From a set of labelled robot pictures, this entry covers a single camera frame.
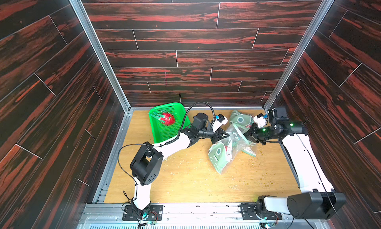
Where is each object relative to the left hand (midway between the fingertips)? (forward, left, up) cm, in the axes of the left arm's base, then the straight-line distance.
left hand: (228, 135), depth 78 cm
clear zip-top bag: (-7, +3, -8) cm, 12 cm away
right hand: (-1, -8, +2) cm, 9 cm away
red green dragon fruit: (+22, +38, -11) cm, 46 cm away
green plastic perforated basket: (+17, +41, -21) cm, 49 cm away
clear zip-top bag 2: (+19, -13, -12) cm, 26 cm away
